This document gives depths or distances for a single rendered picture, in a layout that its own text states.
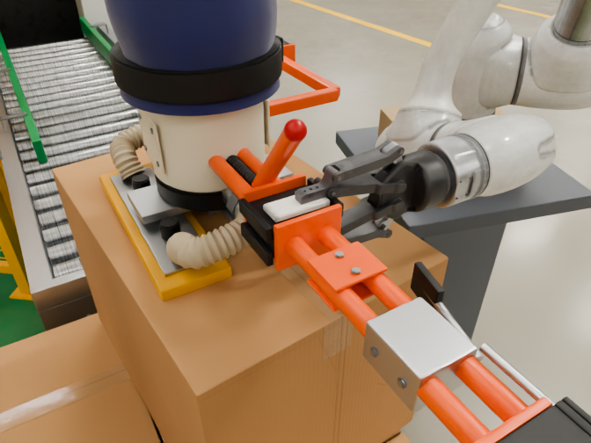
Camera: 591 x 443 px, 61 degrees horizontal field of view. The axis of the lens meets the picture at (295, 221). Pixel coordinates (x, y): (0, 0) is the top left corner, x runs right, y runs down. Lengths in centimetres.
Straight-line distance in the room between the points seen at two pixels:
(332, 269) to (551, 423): 22
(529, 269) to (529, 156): 165
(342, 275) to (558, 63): 85
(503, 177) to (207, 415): 47
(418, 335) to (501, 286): 180
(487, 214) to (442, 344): 83
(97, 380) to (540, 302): 166
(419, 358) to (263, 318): 27
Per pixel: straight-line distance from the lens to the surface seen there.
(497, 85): 127
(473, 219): 123
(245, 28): 63
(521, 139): 73
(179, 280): 68
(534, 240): 254
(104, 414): 111
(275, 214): 54
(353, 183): 59
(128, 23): 64
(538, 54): 125
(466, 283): 159
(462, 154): 67
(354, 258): 50
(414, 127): 82
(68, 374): 120
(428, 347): 43
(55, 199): 175
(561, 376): 199
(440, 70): 86
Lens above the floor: 142
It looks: 36 degrees down
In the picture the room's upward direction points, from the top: straight up
